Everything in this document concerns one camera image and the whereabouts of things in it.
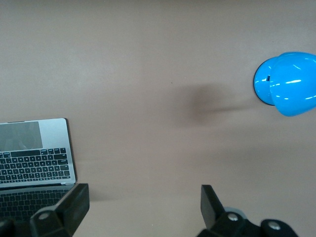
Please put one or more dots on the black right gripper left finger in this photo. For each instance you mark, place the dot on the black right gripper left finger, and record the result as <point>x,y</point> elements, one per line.
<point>71,207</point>

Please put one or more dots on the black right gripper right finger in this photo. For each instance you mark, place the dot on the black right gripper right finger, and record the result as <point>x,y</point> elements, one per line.
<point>212,212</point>

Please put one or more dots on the silver laptop with black keyboard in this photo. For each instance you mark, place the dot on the silver laptop with black keyboard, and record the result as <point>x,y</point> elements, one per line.
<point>55,133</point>

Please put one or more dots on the glossy blue desk lamp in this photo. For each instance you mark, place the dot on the glossy blue desk lamp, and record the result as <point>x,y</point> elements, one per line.
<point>291,81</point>

